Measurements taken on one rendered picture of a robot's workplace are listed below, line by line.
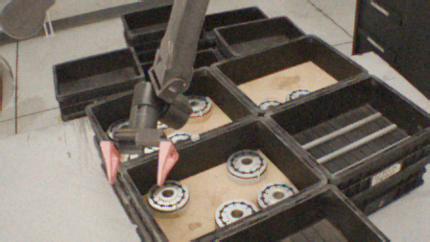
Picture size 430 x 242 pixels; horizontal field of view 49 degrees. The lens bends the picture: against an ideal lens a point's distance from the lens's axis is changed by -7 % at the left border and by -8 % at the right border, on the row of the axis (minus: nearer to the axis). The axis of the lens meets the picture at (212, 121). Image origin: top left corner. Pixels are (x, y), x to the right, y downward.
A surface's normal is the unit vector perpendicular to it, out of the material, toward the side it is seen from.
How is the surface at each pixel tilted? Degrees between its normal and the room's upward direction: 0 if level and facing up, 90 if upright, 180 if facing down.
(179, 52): 85
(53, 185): 0
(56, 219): 0
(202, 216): 0
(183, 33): 96
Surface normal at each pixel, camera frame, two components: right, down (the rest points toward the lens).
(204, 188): -0.06, -0.80
